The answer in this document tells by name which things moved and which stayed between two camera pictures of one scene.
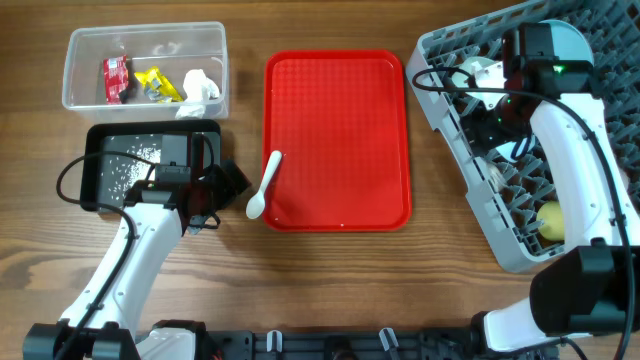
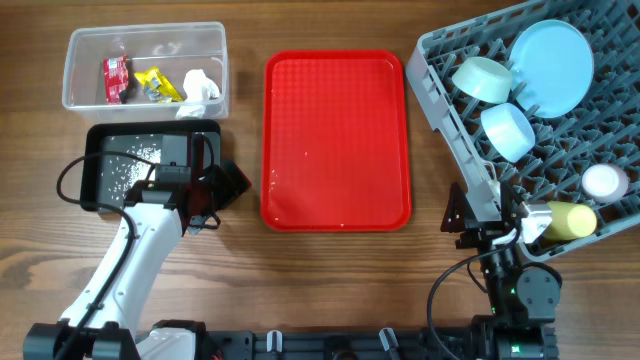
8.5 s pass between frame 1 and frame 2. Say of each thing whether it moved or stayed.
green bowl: stayed
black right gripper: moved
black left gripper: stayed
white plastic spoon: moved
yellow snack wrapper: stayed
